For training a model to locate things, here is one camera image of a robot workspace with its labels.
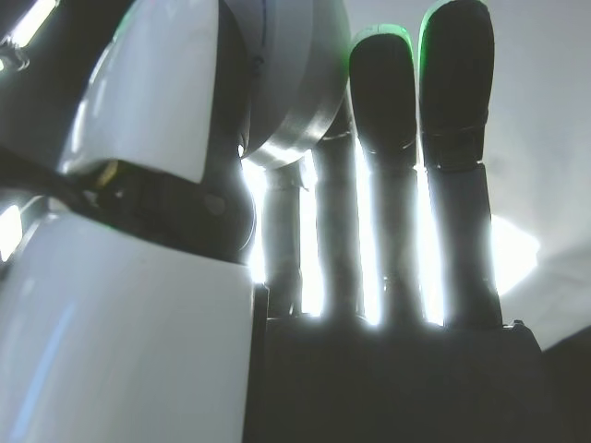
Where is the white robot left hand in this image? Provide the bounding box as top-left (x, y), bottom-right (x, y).
top-left (0, 0), bottom-right (546, 443)

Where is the measuring tape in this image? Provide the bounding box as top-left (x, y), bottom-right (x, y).
top-left (216, 0), bottom-right (352, 171)

